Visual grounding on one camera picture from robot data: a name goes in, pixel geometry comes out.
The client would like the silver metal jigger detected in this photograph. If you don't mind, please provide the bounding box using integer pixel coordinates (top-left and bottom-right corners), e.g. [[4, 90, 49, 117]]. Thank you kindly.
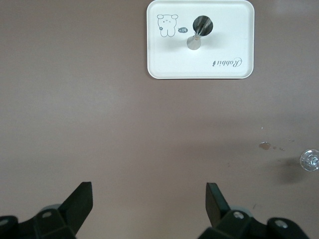
[[186, 14, 214, 51]]

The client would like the cream rabbit print tray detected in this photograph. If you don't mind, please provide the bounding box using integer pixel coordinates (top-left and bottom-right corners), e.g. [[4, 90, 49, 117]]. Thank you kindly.
[[146, 0, 256, 80]]

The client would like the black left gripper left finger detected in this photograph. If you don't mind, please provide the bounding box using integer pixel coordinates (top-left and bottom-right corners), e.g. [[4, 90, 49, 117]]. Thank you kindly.
[[0, 181, 94, 239]]

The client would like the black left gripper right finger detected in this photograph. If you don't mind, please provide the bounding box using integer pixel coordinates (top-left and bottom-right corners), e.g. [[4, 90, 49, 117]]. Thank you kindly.
[[198, 183, 312, 239]]

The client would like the clear stemmed wine glass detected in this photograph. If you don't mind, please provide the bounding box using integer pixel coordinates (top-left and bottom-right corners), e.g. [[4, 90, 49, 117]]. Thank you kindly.
[[299, 148, 319, 172]]

